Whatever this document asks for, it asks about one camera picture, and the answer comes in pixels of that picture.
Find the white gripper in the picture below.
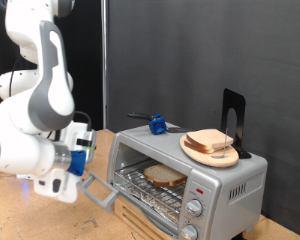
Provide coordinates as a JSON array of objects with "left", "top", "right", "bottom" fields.
[{"left": 61, "top": 121, "right": 91, "bottom": 153}]

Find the glass oven door with handle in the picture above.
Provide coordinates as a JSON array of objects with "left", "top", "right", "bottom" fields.
[{"left": 77, "top": 169, "right": 179, "bottom": 239}]

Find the spatula with blue grip block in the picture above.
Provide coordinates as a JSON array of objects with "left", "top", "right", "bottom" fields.
[{"left": 127, "top": 111, "right": 193, "bottom": 136}]

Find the white bread slice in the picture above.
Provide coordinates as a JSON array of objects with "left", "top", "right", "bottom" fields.
[
  {"left": 183, "top": 139, "right": 221, "bottom": 155},
  {"left": 185, "top": 128, "right": 235, "bottom": 151},
  {"left": 143, "top": 163, "right": 188, "bottom": 188}
]

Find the silver oven knob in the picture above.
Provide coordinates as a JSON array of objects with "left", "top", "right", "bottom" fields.
[
  {"left": 184, "top": 198, "right": 204, "bottom": 218},
  {"left": 180, "top": 223, "right": 199, "bottom": 240}
]

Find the silver toaster oven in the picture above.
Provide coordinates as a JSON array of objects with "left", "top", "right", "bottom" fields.
[{"left": 104, "top": 120, "right": 268, "bottom": 240}]

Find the vertical metal pole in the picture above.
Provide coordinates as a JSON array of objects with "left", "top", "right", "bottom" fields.
[{"left": 101, "top": 0, "right": 109, "bottom": 130}]

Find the aluminium foil tray liner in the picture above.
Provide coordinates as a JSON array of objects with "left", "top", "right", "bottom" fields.
[{"left": 118, "top": 186, "right": 180, "bottom": 225}]

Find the round wooden board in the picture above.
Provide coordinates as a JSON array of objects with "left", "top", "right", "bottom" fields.
[{"left": 179, "top": 134, "right": 240, "bottom": 169}]

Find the black metal bookend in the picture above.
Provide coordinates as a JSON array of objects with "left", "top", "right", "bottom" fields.
[{"left": 220, "top": 88, "right": 253, "bottom": 160}]

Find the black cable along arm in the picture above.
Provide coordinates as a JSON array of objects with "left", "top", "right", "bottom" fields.
[{"left": 8, "top": 66, "right": 93, "bottom": 141}]

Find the wire oven rack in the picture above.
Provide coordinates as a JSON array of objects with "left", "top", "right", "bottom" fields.
[{"left": 113, "top": 159, "right": 188, "bottom": 221}]

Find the thin metal wire pin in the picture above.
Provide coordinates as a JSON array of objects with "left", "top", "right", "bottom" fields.
[{"left": 211, "top": 127, "right": 230, "bottom": 159}]

